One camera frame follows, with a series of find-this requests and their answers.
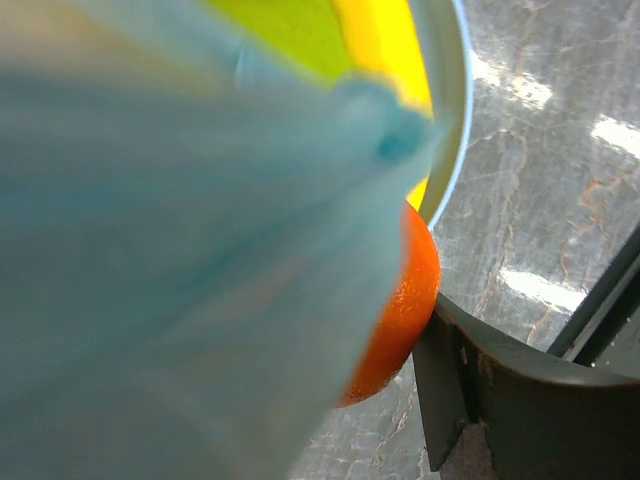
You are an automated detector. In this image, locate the light blue plate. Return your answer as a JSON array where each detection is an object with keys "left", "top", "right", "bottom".
[{"left": 410, "top": 0, "right": 473, "bottom": 229}]

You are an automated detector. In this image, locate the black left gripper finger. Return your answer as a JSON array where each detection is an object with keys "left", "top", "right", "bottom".
[{"left": 413, "top": 295, "right": 639, "bottom": 479}]

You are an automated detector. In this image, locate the fake orange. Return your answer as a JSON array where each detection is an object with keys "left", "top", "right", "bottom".
[{"left": 333, "top": 204, "right": 441, "bottom": 409}]

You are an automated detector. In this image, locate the yellow fake banana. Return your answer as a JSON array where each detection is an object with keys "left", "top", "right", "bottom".
[{"left": 331, "top": 0, "right": 434, "bottom": 213}]

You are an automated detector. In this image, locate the translucent light blue plastic bag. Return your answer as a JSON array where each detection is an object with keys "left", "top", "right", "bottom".
[{"left": 1, "top": 1, "right": 450, "bottom": 479}]

